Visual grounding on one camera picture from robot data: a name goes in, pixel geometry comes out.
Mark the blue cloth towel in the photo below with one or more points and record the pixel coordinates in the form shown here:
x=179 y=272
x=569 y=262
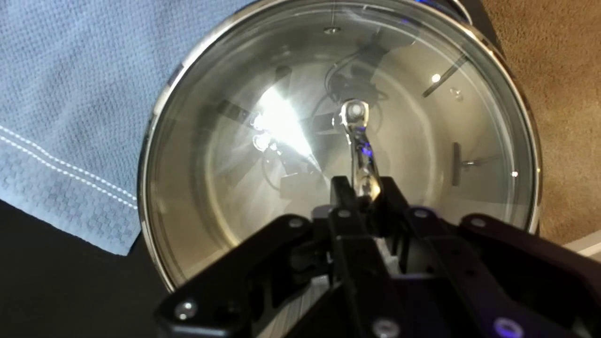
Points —
x=62 y=95

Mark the stainless steel pot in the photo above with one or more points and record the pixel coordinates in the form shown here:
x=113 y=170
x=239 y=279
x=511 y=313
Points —
x=479 y=22

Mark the round black table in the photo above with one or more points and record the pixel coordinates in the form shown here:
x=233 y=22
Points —
x=49 y=289

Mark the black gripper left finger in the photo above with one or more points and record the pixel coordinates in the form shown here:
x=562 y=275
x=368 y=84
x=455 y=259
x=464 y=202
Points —
x=250 y=275

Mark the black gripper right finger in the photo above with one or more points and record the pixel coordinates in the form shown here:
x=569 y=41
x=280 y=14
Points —
x=513 y=275

